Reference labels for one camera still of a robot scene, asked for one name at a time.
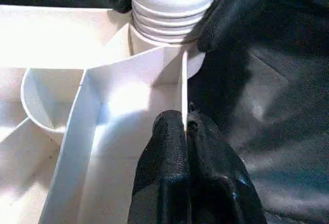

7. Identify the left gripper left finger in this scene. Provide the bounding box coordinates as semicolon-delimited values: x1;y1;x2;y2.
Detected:
128;110;191;224

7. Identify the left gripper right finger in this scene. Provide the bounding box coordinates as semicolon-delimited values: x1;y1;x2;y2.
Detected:
187;110;268;224

